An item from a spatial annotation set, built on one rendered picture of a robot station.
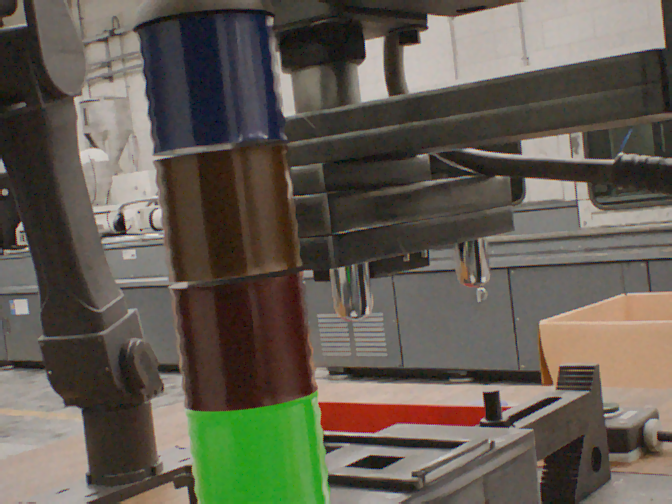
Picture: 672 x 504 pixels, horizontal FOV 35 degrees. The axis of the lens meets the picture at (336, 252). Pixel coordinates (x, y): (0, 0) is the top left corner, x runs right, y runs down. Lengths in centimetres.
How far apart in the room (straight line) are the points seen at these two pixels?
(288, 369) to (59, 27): 64
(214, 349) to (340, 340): 629
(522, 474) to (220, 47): 42
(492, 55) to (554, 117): 765
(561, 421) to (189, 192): 52
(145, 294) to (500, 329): 299
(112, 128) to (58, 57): 817
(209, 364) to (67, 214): 63
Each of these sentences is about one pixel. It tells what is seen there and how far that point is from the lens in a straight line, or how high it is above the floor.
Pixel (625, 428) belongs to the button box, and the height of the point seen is 93.
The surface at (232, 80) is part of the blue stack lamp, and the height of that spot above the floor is 117.
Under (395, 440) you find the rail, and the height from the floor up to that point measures 99.
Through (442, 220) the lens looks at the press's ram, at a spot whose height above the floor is 112.
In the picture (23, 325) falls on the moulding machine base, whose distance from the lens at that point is 920.
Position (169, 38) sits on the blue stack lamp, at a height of 118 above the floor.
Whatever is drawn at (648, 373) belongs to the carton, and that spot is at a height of 59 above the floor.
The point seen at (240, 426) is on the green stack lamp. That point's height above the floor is 108.
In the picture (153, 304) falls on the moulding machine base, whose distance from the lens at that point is 781.
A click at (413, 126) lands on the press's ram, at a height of 117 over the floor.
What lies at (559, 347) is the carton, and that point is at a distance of 300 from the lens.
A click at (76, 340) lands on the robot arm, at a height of 104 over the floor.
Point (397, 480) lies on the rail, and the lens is 56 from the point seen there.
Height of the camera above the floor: 114
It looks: 3 degrees down
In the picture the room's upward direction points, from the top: 7 degrees counter-clockwise
